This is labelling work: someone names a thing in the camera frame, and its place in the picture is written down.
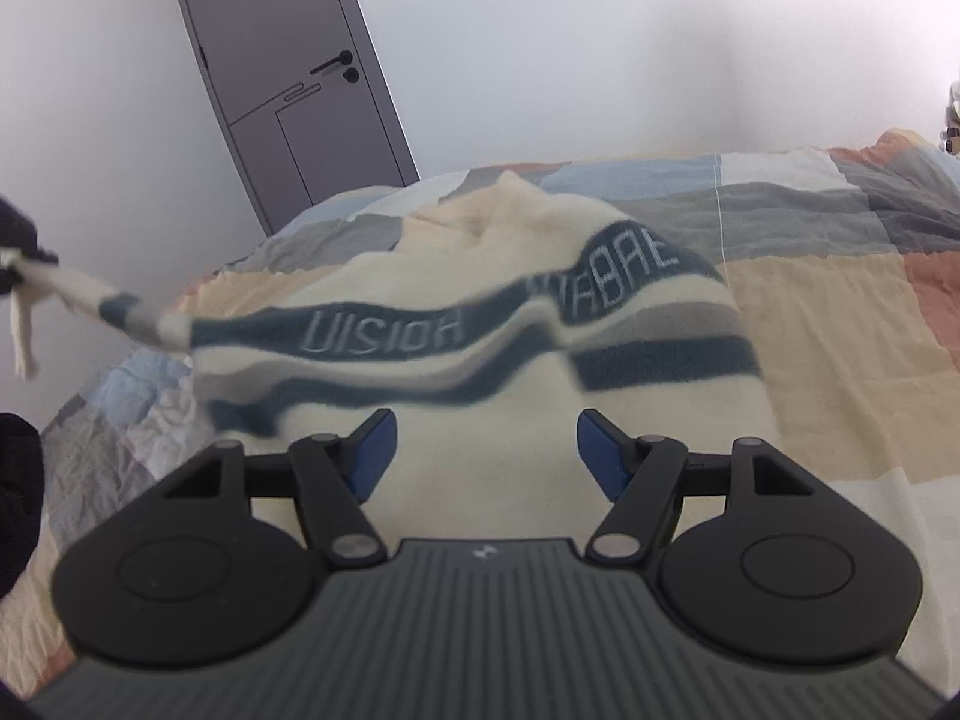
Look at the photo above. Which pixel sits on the white crumpled cloth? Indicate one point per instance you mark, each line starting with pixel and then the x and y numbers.
pixel 955 101

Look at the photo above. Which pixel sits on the tan object with dark print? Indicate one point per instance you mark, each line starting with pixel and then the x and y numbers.
pixel 952 141

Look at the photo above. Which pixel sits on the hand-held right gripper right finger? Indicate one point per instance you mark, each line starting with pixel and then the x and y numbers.
pixel 600 457

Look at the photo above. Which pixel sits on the grey door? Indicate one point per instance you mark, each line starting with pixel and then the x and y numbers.
pixel 285 52

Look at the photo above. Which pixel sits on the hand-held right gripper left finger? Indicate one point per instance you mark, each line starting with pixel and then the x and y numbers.
pixel 373 457

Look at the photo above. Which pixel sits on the cream sweater with blue stripes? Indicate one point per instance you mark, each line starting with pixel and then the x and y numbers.
pixel 525 360

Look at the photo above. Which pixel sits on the black bag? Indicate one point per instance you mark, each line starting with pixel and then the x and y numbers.
pixel 16 502

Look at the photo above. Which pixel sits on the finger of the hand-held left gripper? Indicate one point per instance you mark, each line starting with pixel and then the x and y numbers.
pixel 16 232

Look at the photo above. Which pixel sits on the patchwork quilt bed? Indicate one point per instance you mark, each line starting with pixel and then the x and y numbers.
pixel 840 330

